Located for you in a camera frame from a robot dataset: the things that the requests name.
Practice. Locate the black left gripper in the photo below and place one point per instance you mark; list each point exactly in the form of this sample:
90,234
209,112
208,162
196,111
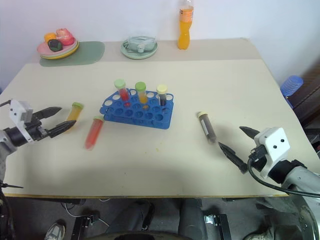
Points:
37,130

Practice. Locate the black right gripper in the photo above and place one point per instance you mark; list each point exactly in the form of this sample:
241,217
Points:
258,156

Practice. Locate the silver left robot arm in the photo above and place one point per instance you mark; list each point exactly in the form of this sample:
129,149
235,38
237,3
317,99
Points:
6,145

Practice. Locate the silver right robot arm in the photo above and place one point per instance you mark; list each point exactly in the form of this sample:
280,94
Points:
300,180

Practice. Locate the blue test tube rack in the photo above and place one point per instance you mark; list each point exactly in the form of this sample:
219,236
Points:
140,116

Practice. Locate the stacked plates with toy food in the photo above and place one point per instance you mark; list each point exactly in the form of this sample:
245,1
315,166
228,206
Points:
66,56

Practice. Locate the pink plate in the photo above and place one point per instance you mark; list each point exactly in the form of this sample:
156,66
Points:
43,51

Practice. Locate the green placemat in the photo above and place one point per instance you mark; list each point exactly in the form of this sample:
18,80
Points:
87,53

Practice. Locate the black green toy fruit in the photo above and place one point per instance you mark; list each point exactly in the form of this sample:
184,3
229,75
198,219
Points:
55,45

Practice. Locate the blue ribbed roll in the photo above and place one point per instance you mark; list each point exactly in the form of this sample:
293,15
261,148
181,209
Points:
291,86

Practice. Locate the red toy apple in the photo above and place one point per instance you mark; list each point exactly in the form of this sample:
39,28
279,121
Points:
65,37

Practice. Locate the orange toy fruit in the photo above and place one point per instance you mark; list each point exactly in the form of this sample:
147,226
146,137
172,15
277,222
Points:
49,37

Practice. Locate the dark brown wooden furniture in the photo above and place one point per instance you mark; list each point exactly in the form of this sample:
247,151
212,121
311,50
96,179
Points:
308,95

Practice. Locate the large beige table mat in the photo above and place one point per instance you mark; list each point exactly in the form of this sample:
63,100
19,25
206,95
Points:
160,162

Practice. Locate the grey knit shoe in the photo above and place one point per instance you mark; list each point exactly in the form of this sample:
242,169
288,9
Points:
261,235

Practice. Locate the pale green plate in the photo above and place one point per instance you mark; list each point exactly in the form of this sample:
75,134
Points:
138,55

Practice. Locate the grey white sneaker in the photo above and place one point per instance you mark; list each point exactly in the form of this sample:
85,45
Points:
55,231

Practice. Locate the pale green cloth pouch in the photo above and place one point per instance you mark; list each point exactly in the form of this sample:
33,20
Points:
140,42

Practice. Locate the orange soda bottle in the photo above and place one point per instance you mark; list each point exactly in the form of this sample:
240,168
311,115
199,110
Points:
184,27

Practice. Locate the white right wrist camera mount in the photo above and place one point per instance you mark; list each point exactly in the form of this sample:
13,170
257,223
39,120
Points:
273,145

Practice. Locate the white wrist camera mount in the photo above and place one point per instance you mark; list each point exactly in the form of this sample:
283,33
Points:
273,145
17,112

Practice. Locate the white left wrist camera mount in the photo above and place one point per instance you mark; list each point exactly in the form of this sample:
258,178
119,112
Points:
17,112

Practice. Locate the black metal bracket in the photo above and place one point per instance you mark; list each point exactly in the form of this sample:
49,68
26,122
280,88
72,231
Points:
220,225
83,226

